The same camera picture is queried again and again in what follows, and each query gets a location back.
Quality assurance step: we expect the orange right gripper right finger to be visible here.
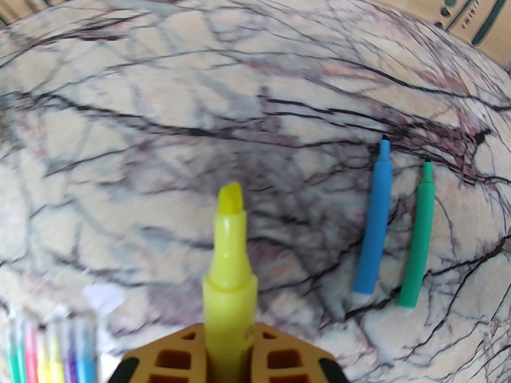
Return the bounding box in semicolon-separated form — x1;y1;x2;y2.
252;322;352;383

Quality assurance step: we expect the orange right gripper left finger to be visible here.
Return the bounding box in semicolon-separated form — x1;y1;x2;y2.
106;322;212;383

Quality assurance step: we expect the blue marker pen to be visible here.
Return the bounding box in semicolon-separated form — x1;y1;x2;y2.
77;318;97;383
351;135;394;304

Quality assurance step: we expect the yellow marker pen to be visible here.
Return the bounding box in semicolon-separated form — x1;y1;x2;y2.
202;182;258;383
37;326;51;383
49;322;65;383

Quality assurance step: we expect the purple marker pen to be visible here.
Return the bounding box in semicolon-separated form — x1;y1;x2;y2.
63;320;79;383

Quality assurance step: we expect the pink marker pen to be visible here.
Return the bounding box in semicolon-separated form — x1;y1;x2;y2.
24;320;39;383

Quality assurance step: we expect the green marker pen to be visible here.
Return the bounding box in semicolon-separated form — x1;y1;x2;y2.
396;158;436;316
14;318;26;383

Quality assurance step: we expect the white torn tape scrap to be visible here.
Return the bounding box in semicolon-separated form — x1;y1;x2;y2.
82;284;124;314

